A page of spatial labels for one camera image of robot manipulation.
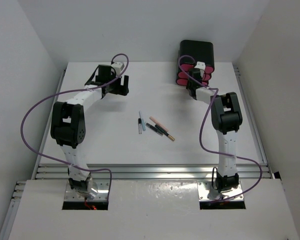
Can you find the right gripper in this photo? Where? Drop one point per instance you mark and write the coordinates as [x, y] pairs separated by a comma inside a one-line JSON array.
[[188, 87]]

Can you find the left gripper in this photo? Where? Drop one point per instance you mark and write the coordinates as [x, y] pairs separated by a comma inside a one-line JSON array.
[[120, 89]]

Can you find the pink bottom drawer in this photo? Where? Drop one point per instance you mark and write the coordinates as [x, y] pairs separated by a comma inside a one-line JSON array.
[[184, 82]]

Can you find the pink drawer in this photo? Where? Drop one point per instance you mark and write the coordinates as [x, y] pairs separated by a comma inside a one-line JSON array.
[[208, 69], [184, 82], [182, 75]]

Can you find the pink top drawer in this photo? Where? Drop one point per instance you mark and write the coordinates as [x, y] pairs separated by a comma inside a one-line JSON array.
[[208, 69]]

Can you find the pink concealer stick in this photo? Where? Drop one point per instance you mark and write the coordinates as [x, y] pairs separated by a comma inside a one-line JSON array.
[[158, 123]]

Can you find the black gold mascara tube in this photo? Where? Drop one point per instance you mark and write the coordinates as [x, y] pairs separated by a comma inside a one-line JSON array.
[[165, 132]]

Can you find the dark green eyeliner pen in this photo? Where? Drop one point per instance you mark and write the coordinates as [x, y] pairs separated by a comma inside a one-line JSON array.
[[153, 128]]

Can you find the clear lip gloss tube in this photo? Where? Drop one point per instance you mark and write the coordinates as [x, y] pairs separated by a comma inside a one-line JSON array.
[[140, 126]]

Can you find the light blue mascara tube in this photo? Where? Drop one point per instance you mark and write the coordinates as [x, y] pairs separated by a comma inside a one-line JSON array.
[[143, 125]]

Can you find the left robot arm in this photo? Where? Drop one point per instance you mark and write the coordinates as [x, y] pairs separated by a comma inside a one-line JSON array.
[[68, 126]]

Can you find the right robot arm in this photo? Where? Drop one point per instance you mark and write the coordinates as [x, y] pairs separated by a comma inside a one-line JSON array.
[[226, 118]]

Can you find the black drawer cabinet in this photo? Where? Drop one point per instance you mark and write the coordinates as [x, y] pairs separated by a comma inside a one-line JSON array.
[[193, 51]]

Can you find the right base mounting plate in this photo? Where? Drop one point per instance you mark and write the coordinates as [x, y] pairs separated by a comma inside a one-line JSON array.
[[206, 193]]

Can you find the base mounting plate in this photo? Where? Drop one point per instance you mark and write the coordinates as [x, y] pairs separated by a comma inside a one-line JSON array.
[[206, 193], [98, 193]]

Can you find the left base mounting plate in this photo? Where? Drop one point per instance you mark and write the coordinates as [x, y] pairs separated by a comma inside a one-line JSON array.
[[98, 193]]

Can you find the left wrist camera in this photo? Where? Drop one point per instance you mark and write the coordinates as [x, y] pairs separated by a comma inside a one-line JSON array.
[[118, 67]]

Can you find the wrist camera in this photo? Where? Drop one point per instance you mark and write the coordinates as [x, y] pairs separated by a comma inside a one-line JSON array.
[[200, 65], [118, 67]]

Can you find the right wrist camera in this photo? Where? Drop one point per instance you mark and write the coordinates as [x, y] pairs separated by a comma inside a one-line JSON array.
[[200, 65]]

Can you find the aluminium front rail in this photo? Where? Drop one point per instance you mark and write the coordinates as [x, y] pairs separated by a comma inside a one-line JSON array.
[[47, 171]]

